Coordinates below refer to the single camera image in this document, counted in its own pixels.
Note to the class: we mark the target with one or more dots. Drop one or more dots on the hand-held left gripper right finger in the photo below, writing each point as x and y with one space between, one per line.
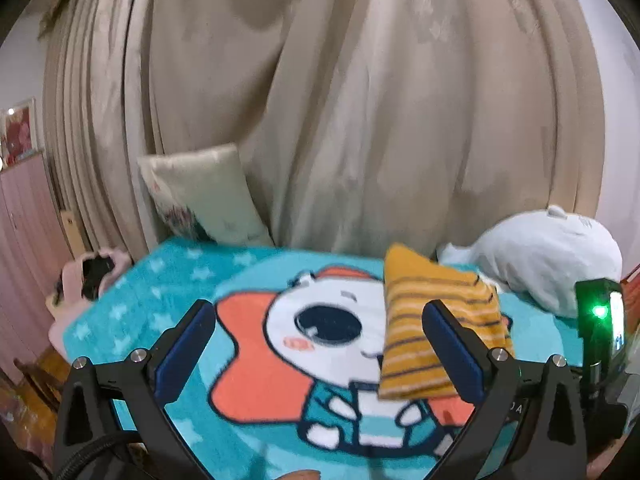
452 345

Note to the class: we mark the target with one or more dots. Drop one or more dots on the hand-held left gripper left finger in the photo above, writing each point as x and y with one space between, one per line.
182 350

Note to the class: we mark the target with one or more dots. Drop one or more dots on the yellow striped shirt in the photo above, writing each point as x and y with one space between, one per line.
425 285

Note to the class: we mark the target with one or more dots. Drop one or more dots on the person's right forearm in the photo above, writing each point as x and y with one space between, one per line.
605 465

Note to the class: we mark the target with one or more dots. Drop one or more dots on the teal star cartoon blanket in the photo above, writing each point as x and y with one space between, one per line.
150 310

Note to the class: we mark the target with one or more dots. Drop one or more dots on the white plush toy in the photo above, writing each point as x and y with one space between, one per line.
540 255

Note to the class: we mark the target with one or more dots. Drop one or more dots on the black garment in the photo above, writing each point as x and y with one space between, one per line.
97 275

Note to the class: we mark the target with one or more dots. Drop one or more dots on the pink chair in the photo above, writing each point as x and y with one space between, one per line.
70 285

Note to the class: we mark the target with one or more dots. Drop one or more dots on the cream printed pillow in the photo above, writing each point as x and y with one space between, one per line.
210 190

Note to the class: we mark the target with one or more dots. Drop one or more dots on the pink wardrobe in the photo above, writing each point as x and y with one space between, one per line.
25 260

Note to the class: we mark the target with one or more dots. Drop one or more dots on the beige curtain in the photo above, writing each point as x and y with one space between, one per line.
350 110

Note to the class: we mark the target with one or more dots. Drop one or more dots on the red framed wall picture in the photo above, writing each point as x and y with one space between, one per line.
17 130

